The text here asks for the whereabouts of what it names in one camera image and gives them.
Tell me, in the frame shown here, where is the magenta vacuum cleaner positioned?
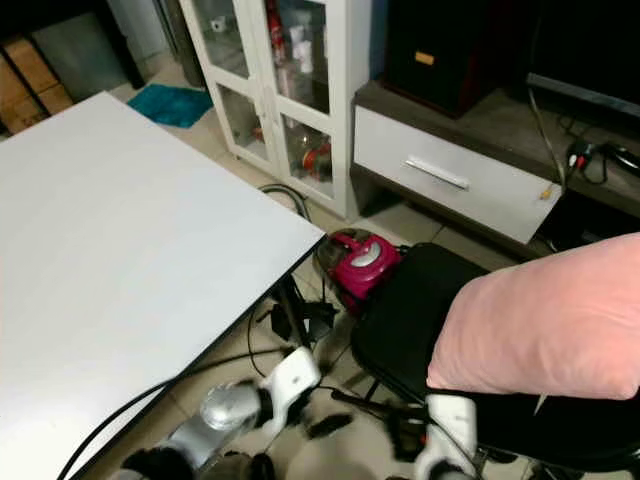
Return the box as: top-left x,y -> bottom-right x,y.
319,227 -> 404,314

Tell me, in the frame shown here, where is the pink pillow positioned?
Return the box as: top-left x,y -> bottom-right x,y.
426,232 -> 640,407

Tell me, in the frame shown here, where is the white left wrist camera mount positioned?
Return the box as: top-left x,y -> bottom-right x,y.
259,346 -> 323,435

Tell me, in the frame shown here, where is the brown tv stand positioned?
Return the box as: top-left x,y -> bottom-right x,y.
349,79 -> 640,253

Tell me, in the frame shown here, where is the black power plug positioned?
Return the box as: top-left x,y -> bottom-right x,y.
564,139 -> 640,187

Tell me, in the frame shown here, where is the white glass door cabinet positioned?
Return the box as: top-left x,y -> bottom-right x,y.
179,0 -> 377,224

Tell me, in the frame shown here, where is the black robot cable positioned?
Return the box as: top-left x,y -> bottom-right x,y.
56,345 -> 287,480

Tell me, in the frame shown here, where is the black table leg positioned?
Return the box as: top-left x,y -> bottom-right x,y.
264,274 -> 337,348

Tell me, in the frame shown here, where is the white drawer front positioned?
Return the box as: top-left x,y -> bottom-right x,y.
352,105 -> 565,245

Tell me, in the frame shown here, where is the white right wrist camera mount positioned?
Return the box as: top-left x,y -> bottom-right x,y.
414,393 -> 481,480

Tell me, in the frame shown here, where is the thin cable with yellow tip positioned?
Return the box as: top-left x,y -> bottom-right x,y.
526,88 -> 563,203

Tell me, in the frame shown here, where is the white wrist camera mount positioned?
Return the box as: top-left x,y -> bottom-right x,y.
414,393 -> 481,480
259,346 -> 323,435

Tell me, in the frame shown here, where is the black chair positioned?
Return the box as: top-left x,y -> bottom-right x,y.
350,241 -> 640,473

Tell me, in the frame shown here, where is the silver drawer handle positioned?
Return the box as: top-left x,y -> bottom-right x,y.
404,155 -> 472,192

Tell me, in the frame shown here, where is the black television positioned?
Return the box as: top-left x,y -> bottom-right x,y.
525,0 -> 640,122

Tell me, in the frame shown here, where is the teal floor mat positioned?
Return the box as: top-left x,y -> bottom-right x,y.
127,83 -> 214,130

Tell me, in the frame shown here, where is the brown cardboard box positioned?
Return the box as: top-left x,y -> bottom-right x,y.
0,35 -> 77,137

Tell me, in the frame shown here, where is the black coiled floor cable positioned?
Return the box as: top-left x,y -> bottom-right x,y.
258,182 -> 312,218

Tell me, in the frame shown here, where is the black speaker box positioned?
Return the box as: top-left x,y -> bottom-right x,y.
380,0 -> 537,117

